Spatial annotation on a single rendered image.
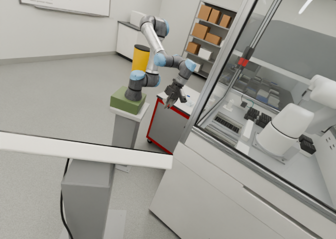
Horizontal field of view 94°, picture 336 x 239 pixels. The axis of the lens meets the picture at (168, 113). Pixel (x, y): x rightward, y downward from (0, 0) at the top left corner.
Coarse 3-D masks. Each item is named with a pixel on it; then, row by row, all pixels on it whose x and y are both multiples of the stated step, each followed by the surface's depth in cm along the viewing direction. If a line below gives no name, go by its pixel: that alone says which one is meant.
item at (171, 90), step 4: (172, 84) 107; (176, 84) 107; (180, 84) 102; (168, 88) 107; (172, 88) 108; (168, 92) 108; (172, 92) 105; (176, 92) 105; (172, 96) 106; (176, 96) 109
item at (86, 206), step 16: (64, 176) 54; (112, 176) 59; (64, 192) 55; (80, 192) 56; (96, 192) 56; (64, 208) 61; (80, 208) 62; (96, 208) 63; (80, 224) 70; (96, 224) 71; (112, 224) 129
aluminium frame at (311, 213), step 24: (240, 24) 60; (216, 72) 71; (192, 120) 87; (192, 144) 93; (216, 144) 84; (240, 168) 81; (264, 168) 76; (264, 192) 79; (288, 192) 72; (312, 216) 71
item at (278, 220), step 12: (180, 144) 97; (180, 156) 101; (192, 156) 95; (192, 168) 99; (204, 168) 94; (216, 168) 89; (216, 180) 92; (228, 180) 88; (228, 192) 90; (240, 192) 86; (252, 192) 85; (240, 204) 89; (252, 204) 85; (264, 204) 81; (264, 216) 83; (276, 216) 80; (288, 216) 79; (276, 228) 82; (288, 228) 78; (300, 228) 76
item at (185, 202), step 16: (176, 160) 104; (176, 176) 109; (192, 176) 101; (160, 192) 126; (176, 192) 115; (192, 192) 106; (208, 192) 99; (160, 208) 134; (176, 208) 122; (192, 208) 112; (208, 208) 103; (224, 208) 96; (240, 208) 90; (176, 224) 129; (192, 224) 118; (208, 224) 109; (224, 224) 101; (240, 224) 94; (256, 224) 88
